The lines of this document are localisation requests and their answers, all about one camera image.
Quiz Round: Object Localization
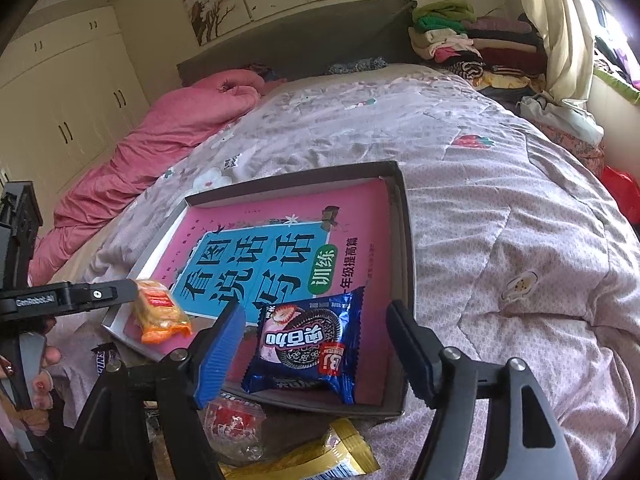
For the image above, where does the floral pink bedsheet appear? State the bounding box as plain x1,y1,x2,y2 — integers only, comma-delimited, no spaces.
550,130,607,177

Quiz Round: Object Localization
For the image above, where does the gold snack packet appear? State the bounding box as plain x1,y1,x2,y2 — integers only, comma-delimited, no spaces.
217,417,382,480

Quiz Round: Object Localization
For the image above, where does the pile of folded clothes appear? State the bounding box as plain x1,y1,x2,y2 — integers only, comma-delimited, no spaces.
407,0,551,106

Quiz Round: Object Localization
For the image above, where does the shallow grey cardboard box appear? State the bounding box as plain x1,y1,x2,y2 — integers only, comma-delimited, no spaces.
101,160,417,418

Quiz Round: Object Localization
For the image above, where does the cream curtain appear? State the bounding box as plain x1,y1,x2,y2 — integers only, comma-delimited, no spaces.
510,0,608,146

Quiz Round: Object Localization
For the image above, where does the dark chocolate bar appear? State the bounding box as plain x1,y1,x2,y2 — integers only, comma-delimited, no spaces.
89,342,121,373

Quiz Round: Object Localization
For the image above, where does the green sill cloth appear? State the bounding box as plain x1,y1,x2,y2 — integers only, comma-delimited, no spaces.
592,67,640,106

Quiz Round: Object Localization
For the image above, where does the orange biscuit packet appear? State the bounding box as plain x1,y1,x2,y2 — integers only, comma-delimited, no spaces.
131,279,193,346

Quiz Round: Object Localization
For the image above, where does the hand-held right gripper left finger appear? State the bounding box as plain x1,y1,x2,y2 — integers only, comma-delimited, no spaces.
65,301,247,480

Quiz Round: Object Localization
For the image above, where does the blue sandwich cookie packet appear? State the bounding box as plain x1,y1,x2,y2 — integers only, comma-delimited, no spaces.
241,286,367,406

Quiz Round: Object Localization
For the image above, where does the red plastic bag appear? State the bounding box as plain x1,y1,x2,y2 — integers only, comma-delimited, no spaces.
600,165,640,216

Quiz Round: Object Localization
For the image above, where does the clear red candy packet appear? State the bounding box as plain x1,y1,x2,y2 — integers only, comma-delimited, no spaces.
202,392,268,466

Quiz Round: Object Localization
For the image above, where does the person's left hand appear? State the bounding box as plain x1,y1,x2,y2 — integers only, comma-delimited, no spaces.
20,345,63,438

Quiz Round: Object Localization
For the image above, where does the cream wardrobe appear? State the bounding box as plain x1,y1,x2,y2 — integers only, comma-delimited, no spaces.
0,5,153,186

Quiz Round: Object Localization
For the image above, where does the pink workbook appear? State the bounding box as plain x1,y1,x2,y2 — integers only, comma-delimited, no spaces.
122,177,401,406

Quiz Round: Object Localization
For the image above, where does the pink duvet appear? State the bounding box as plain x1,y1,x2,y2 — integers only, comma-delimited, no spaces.
27,71,266,286

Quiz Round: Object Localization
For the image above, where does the grey headboard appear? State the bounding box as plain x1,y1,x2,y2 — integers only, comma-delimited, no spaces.
176,0,418,88

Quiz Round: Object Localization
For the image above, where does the floral lilac quilt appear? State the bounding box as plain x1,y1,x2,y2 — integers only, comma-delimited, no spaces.
45,62,640,480

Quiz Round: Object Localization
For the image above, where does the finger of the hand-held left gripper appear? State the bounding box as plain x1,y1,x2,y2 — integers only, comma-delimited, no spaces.
62,279,138,315

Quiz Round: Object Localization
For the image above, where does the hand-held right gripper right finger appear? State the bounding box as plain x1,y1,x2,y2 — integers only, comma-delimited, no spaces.
386,300,585,480

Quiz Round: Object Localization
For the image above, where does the dark patterned pillow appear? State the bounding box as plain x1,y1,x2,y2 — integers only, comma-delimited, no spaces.
325,55,388,77
247,62,287,83

